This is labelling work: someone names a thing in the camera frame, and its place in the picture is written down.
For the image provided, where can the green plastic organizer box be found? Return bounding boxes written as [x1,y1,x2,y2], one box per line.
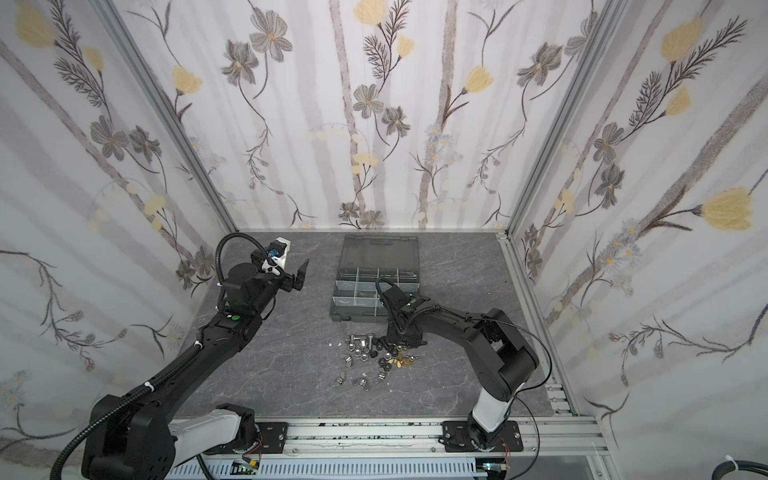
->
[330,234,421,323]

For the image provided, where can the white slotted cable duct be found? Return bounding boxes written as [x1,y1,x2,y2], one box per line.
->
[205,458,487,479]

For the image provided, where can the black cable with tie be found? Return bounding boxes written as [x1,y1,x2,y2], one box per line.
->
[710,455,768,480]

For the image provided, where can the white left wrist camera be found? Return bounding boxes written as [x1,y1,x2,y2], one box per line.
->
[262,237,291,270]

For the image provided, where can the brass wing nut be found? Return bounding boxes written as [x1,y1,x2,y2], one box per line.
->
[388,355,416,368]

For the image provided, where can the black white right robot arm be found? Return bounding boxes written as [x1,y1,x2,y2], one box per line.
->
[376,279,540,451]

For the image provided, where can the black corrugated cable conduit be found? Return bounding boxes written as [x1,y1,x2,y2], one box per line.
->
[49,344,202,480]

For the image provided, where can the black nut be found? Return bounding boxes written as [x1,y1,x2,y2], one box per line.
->
[378,358,392,372]

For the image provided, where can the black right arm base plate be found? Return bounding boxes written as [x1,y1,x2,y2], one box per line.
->
[439,420,524,453]

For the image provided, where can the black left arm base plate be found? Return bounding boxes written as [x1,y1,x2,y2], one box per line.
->
[253,421,288,455]

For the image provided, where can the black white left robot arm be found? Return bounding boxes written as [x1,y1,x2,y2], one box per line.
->
[49,263,308,479]

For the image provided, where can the aluminium front rail frame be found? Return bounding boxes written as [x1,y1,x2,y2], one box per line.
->
[113,383,619,480]

